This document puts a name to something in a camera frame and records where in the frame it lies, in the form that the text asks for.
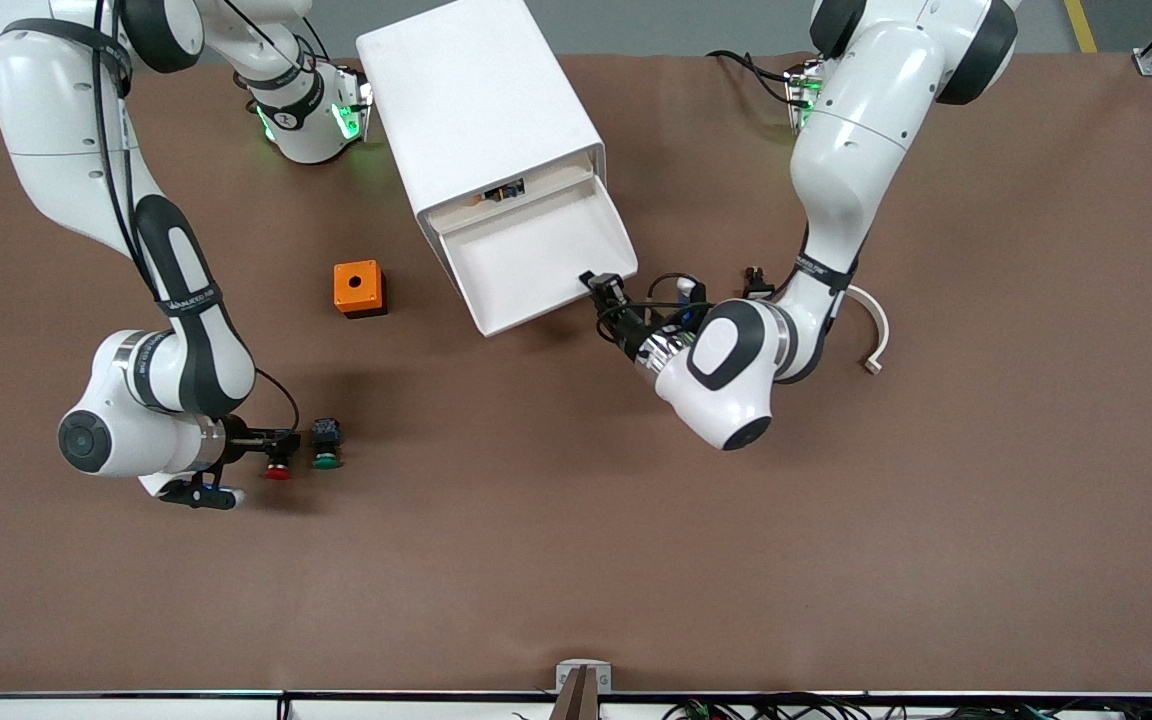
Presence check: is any white drawer cabinet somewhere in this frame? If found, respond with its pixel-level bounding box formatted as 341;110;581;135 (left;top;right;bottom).
355;0;607;241

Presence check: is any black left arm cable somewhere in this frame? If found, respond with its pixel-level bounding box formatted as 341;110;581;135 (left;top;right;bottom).
644;271;713;333

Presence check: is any white plastic drawer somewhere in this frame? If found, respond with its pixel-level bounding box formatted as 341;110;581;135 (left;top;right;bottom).
436;170;639;338
426;165;597;236

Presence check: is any brown table mat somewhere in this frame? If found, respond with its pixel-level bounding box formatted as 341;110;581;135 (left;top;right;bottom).
0;52;1152;695

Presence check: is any cable bundle under table edge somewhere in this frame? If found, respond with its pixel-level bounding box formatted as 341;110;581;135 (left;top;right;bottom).
664;697;1152;720

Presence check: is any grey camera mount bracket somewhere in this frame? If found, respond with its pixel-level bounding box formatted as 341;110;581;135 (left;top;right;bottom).
555;659;613;720

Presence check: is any black base cable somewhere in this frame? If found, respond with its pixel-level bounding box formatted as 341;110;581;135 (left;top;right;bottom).
706;49;803;107

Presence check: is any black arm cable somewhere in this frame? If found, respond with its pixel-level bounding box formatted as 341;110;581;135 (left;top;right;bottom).
86;0;303;437
644;271;713;333

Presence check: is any white table edge rail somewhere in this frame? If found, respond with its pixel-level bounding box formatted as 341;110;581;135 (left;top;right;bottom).
0;690;1152;720

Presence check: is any orange button box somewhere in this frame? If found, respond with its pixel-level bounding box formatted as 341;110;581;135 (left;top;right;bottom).
333;260;388;319

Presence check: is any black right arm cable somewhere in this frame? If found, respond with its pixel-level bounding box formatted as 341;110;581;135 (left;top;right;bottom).
86;0;303;437

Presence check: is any white curved plastic arc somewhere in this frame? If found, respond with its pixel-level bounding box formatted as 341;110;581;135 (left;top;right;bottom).
841;284;891;377

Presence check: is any green push button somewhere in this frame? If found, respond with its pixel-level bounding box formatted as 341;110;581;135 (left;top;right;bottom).
311;418;344;470

